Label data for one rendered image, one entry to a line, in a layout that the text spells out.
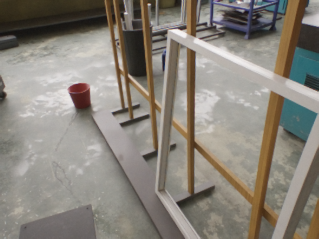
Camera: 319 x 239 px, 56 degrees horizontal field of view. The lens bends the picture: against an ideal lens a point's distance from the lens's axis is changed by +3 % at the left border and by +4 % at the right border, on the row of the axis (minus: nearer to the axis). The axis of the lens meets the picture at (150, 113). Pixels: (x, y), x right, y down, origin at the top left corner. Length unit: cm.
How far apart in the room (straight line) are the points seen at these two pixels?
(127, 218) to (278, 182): 139
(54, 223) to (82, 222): 14
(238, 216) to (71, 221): 148
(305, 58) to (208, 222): 171
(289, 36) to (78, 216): 125
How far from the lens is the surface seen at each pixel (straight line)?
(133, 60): 470
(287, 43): 131
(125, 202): 271
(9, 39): 723
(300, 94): 122
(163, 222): 247
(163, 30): 650
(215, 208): 264
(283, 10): 788
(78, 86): 426
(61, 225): 159
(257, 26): 652
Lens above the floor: 203
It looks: 33 degrees down
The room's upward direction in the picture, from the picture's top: 5 degrees counter-clockwise
